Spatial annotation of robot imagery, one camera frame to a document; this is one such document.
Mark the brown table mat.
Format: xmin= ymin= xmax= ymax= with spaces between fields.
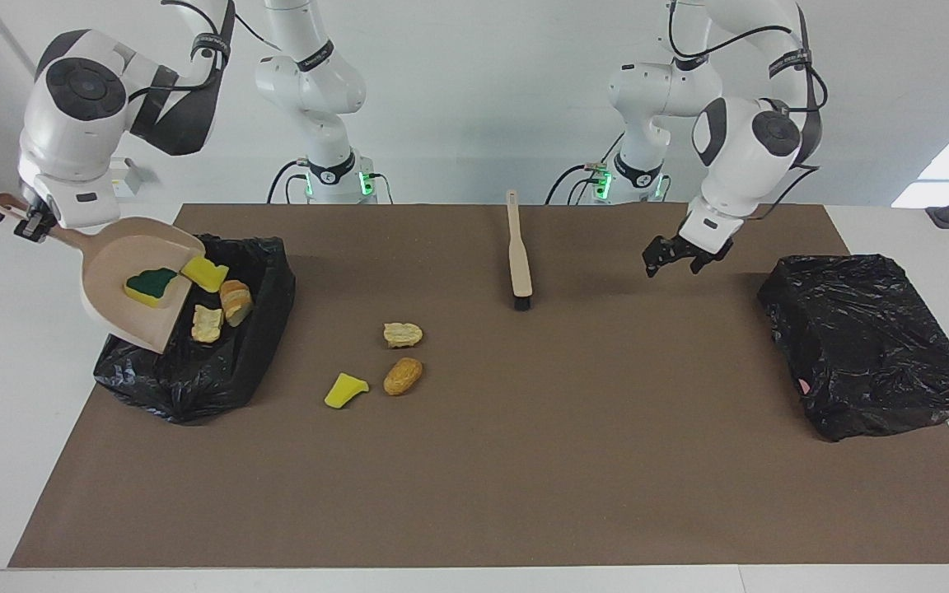
xmin=7 ymin=203 xmax=949 ymax=569

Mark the brown bread nugget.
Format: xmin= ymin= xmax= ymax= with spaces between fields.
xmin=383 ymin=357 xmax=424 ymax=397

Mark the yellow sponge wedge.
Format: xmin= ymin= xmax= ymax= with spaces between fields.
xmin=324 ymin=372 xmax=370 ymax=409

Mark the white wall outlet box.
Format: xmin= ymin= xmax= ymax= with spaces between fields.
xmin=108 ymin=158 xmax=142 ymax=198

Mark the green and yellow sponge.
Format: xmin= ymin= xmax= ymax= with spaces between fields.
xmin=124 ymin=268 xmax=180 ymax=310

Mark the open bin with black bag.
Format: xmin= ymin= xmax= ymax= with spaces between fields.
xmin=93 ymin=234 xmax=297 ymax=425

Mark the black base cable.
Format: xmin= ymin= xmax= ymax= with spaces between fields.
xmin=267 ymin=161 xmax=311 ymax=204
xmin=545 ymin=163 xmax=607 ymax=204

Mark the beige brush with black bristles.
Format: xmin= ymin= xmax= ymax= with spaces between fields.
xmin=506 ymin=189 xmax=535 ymax=311

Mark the beige plastic dustpan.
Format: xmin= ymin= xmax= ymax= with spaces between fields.
xmin=0 ymin=192 xmax=206 ymax=355

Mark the closed black trash bag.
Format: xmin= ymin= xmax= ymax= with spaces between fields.
xmin=757 ymin=254 xmax=949 ymax=443

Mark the orange and white foam chunk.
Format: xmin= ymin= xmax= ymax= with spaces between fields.
xmin=220 ymin=280 xmax=254 ymax=328

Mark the notched yellow sponge piece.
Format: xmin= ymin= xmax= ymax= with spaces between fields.
xmin=180 ymin=255 xmax=230 ymax=294

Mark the pale yellow foam chunk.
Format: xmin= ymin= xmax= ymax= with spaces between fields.
xmin=191 ymin=305 xmax=224 ymax=344

